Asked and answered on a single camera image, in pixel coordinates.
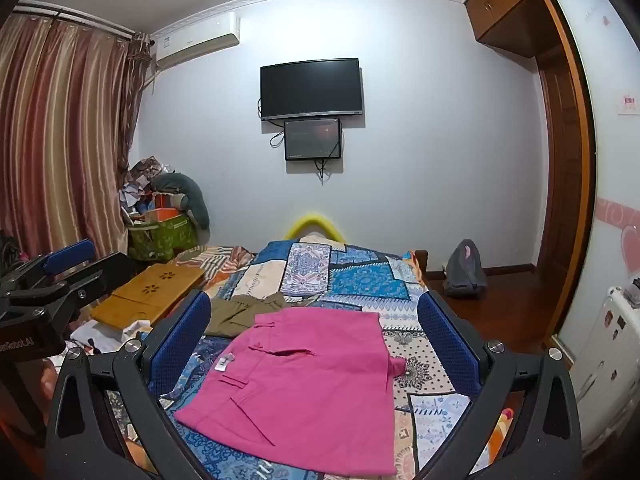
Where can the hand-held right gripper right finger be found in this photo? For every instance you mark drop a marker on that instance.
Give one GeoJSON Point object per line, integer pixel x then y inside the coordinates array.
{"type": "Point", "coordinates": [446, 342]}

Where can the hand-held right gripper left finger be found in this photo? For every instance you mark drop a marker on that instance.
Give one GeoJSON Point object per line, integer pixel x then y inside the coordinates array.
{"type": "Point", "coordinates": [181, 342]}

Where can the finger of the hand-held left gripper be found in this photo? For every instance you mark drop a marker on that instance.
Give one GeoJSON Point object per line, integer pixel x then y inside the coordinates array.
{"type": "Point", "coordinates": [67, 256]}
{"type": "Point", "coordinates": [107, 270]}

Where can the pink pants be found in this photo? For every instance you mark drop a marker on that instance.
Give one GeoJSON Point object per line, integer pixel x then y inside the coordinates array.
{"type": "Point", "coordinates": [310, 385]}

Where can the olive green pants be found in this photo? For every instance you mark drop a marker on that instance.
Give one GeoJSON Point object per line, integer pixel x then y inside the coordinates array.
{"type": "Point", "coordinates": [230, 315]}

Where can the wooden lap desk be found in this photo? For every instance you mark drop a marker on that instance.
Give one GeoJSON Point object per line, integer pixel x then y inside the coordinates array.
{"type": "Point", "coordinates": [150, 292]}

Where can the white paper sheets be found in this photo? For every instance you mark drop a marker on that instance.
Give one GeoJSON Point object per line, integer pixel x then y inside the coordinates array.
{"type": "Point", "coordinates": [100, 335]}

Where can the green patterned storage box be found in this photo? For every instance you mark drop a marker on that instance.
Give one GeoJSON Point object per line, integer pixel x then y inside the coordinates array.
{"type": "Point", "coordinates": [165, 235]}

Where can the grey backpack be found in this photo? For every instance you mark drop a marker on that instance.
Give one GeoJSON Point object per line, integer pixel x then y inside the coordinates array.
{"type": "Point", "coordinates": [465, 270]}

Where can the orange cardboard box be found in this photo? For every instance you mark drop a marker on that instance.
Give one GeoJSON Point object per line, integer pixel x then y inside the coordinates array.
{"type": "Point", "coordinates": [167, 205]}

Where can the pile of crumpled papers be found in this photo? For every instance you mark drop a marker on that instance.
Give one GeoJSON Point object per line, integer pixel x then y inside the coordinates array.
{"type": "Point", "coordinates": [137, 185]}

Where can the orange striped bed sheet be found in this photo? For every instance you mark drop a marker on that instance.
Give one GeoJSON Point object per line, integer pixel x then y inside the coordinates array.
{"type": "Point", "coordinates": [225, 260]}

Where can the striped pink curtain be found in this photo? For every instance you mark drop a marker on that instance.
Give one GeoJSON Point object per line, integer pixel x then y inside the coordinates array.
{"type": "Point", "coordinates": [60, 150]}

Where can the blue patchwork bed cover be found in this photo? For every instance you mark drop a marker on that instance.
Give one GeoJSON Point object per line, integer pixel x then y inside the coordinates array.
{"type": "Point", "coordinates": [360, 280]}

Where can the white cabinet with stickers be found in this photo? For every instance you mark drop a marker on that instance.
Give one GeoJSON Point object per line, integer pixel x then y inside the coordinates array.
{"type": "Point", "coordinates": [610, 360]}

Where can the yellow foam tube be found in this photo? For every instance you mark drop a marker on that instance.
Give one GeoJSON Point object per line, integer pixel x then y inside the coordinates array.
{"type": "Point", "coordinates": [312, 220]}

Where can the brown wooden door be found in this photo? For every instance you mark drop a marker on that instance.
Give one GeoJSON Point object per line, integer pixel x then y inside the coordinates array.
{"type": "Point", "coordinates": [562, 185]}

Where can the white sliding wardrobe door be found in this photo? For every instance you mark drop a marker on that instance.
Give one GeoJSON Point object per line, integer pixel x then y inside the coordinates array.
{"type": "Point", "coordinates": [612, 170]}

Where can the wooden overhead cabinet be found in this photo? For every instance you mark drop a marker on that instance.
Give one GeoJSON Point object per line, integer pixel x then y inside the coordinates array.
{"type": "Point", "coordinates": [505, 5]}

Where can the wooden bed frame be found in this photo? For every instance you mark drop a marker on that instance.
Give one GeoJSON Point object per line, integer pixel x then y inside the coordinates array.
{"type": "Point", "coordinates": [421, 265]}

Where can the white curtain rail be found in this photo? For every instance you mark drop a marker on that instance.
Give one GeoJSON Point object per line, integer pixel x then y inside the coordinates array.
{"type": "Point", "coordinates": [75, 17]}

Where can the small black wall monitor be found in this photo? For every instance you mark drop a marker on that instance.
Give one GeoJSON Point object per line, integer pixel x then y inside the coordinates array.
{"type": "Point", "coordinates": [312, 139]}

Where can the white wall air conditioner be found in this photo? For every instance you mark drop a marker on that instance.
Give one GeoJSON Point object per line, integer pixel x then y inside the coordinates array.
{"type": "Point", "coordinates": [195, 40]}

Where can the large black wall television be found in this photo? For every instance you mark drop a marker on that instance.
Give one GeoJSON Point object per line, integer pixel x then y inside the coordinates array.
{"type": "Point", "coordinates": [310, 89]}

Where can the pink paper wall sign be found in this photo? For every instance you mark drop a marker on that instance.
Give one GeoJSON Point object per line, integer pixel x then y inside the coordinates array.
{"type": "Point", "coordinates": [629, 104]}

